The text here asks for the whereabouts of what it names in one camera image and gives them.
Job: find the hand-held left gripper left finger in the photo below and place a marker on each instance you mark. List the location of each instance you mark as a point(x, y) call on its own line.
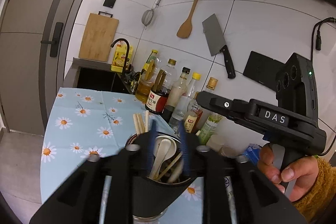
point(152, 145)

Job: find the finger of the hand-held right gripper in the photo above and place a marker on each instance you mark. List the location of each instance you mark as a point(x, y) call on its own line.
point(218, 104)
point(252, 127)

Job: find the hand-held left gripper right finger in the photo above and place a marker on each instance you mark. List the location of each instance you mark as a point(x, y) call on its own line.
point(183, 150)

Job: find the white ceramic spoon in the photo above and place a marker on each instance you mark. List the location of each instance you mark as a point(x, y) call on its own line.
point(162, 150)

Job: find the bundle of wooden chopsticks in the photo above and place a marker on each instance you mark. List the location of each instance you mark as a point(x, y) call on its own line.
point(139, 124)

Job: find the black utensil holder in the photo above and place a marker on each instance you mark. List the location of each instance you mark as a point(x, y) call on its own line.
point(157, 195)

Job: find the person's right forearm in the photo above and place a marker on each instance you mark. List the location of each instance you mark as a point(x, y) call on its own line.
point(317, 192)

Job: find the person's right hand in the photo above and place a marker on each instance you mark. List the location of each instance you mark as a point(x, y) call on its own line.
point(302, 176)

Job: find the green label bottle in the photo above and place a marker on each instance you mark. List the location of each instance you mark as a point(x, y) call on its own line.
point(210, 125)

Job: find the white and blue salt bag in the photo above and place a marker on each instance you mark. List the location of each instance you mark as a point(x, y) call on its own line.
point(252, 153)

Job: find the dark sauce bottle pale label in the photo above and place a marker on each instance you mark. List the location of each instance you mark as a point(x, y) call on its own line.
point(191, 121)

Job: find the clear bottle yellow cap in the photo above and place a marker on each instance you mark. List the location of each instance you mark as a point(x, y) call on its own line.
point(194, 82)

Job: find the white lidded seasoning jar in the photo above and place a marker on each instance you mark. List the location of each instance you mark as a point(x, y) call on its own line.
point(216, 142)

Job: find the brown seasoning jar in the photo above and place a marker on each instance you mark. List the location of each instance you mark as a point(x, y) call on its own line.
point(228, 151)

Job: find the bottle with black cap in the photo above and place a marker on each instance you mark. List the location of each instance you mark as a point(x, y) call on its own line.
point(178, 90)

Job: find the soy sauce bottle red label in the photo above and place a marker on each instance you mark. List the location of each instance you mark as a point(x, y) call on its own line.
point(156, 102)

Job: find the clear bottle gold cap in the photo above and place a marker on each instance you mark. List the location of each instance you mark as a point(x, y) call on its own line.
point(168, 75)

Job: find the golden oil bottle yellow cap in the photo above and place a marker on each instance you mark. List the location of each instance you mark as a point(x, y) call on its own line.
point(144, 87)

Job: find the blue daisy print tablecloth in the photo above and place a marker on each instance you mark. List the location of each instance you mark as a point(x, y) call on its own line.
point(78, 129)

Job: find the wooden spatula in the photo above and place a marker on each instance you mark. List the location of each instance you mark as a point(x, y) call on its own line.
point(184, 29)

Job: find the black kitchen sink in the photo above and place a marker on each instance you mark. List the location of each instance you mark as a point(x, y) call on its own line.
point(97, 79)

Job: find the black sink faucet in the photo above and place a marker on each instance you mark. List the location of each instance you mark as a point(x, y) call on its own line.
point(127, 56)

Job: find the yellow dish soap bottle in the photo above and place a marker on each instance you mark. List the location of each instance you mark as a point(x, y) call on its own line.
point(119, 58)

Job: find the metal mesh strainer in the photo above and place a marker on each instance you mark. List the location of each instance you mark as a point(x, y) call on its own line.
point(148, 18)

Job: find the wooden cutting board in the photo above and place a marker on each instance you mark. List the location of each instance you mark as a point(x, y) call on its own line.
point(97, 37)

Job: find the grey door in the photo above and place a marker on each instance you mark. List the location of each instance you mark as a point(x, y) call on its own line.
point(26, 56)

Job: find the black wall outlet panel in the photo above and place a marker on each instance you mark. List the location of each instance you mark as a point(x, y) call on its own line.
point(258, 66)

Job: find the small black wall switch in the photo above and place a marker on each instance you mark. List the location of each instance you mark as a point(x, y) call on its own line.
point(109, 2)

